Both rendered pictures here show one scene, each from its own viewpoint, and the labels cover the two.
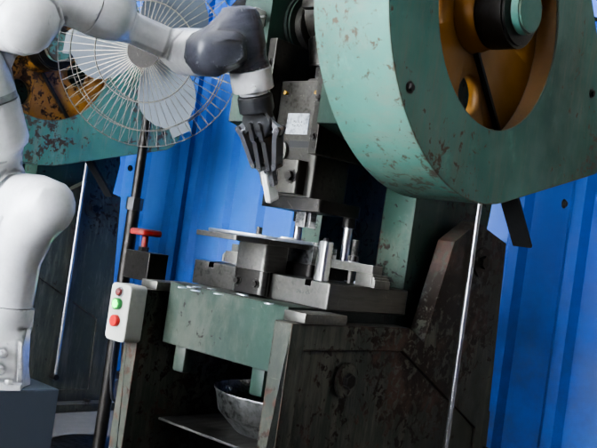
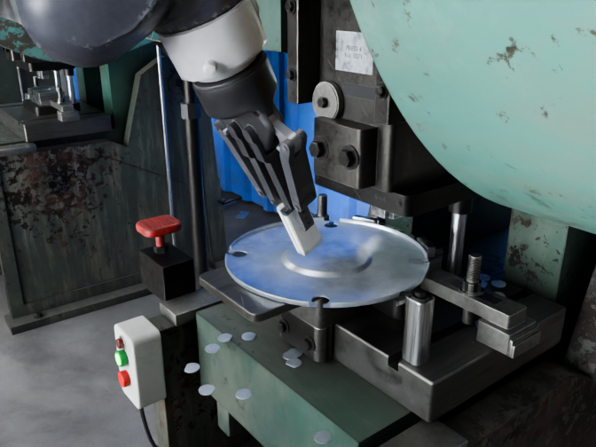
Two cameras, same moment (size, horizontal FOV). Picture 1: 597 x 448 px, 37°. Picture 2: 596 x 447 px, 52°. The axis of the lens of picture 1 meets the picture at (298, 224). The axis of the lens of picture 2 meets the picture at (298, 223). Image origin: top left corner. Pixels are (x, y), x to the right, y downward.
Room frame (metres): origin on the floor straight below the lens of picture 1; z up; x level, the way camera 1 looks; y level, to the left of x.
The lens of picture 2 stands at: (1.29, -0.03, 1.15)
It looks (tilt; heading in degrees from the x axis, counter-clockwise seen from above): 22 degrees down; 10
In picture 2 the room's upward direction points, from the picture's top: straight up
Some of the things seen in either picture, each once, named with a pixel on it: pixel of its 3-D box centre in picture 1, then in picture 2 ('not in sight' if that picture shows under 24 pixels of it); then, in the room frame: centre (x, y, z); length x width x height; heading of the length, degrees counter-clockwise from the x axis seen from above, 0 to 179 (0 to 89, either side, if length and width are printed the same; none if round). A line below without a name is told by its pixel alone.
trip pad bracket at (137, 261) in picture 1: (142, 286); (169, 298); (2.22, 0.36, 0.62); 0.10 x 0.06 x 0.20; 48
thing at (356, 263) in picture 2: (269, 237); (326, 255); (2.08, 0.06, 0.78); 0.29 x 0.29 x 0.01
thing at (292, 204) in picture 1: (309, 212); (393, 186); (2.18, -0.02, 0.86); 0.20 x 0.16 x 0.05; 48
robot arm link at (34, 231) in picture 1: (25, 240); not in sight; (1.62, 0.49, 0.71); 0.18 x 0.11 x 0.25; 55
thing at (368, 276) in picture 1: (355, 261); (476, 291); (2.07, -0.15, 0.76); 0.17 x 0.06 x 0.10; 48
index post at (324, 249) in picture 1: (323, 260); (418, 325); (1.97, -0.07, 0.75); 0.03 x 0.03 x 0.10; 48
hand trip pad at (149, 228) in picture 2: (144, 244); (160, 241); (2.23, 0.38, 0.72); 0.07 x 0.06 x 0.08; 138
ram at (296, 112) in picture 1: (307, 138); (377, 70); (2.15, 0.01, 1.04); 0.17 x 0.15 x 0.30; 138
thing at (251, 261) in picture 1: (250, 264); (300, 307); (2.05, 0.10, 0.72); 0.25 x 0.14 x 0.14; 138
